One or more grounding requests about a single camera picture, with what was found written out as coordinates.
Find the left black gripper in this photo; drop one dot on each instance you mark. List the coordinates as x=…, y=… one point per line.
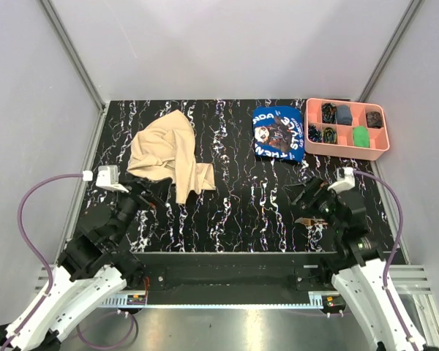
x=158, y=191

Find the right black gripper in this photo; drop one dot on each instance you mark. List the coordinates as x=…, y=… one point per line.
x=317, y=188

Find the beige cloth napkin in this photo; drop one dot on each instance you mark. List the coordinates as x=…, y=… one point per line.
x=166, y=149

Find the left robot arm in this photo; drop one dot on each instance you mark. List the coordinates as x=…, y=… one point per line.
x=91, y=268

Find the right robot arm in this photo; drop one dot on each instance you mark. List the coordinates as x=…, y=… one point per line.
x=360, y=273

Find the copper fork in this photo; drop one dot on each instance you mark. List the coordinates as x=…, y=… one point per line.
x=308, y=222

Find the black patterned roll left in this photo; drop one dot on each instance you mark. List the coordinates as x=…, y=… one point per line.
x=314, y=134

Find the black yellow patterned roll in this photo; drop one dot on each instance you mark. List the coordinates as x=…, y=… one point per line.
x=329, y=135

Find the black marble table mat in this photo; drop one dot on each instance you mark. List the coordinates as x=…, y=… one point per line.
x=248, y=211

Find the pink divided organizer tray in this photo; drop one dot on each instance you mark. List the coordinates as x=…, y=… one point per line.
x=344, y=142

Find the blue printed folded cloth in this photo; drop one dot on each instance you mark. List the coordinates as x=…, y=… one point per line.
x=278, y=133

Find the green rolled cloth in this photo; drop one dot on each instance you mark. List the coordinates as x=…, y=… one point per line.
x=361, y=137

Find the blue-grey rolled cloth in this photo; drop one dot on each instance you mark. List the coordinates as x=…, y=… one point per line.
x=344, y=115

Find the black patterned roll top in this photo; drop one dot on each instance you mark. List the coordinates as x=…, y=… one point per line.
x=328, y=112

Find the dark brown rolled cloth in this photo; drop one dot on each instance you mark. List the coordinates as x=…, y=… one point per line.
x=374, y=120

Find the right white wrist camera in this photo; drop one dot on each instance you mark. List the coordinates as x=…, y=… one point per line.
x=345, y=180

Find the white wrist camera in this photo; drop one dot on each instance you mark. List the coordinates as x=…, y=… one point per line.
x=108, y=179
x=345, y=180

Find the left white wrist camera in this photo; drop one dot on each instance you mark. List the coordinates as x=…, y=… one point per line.
x=108, y=179

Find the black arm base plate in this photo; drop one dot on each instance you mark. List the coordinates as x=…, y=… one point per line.
x=206, y=280

